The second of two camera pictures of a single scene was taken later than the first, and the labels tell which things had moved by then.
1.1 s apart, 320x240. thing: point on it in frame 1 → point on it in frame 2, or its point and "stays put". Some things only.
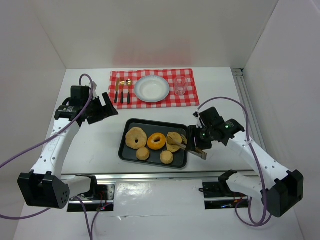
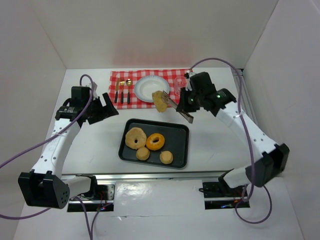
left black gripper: (99, 110) stays put
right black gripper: (194, 139) → (184, 101)
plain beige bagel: (133, 134) stays put
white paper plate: (152, 88) stays put
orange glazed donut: (156, 141) stays put
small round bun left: (142, 154) stays put
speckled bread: (171, 145) → (161, 103)
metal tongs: (197, 151) → (171, 102)
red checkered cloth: (182, 91) stays put
